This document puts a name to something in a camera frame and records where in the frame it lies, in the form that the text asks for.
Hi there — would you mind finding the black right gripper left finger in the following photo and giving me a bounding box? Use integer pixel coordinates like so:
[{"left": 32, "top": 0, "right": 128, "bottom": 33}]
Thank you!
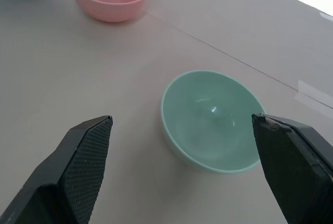
[{"left": 0, "top": 115, "right": 113, "bottom": 224}]

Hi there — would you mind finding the green plastic bowl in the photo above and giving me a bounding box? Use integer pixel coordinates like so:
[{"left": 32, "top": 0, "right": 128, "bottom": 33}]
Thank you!
[{"left": 160, "top": 70, "right": 266, "bottom": 175}]

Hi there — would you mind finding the clear tape strip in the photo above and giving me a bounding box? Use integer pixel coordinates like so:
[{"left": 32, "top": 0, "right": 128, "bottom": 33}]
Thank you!
[{"left": 295, "top": 79, "right": 333, "bottom": 110}]

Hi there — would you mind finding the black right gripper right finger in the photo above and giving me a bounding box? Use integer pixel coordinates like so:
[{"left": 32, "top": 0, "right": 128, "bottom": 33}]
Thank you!
[{"left": 251, "top": 113, "right": 333, "bottom": 224}]

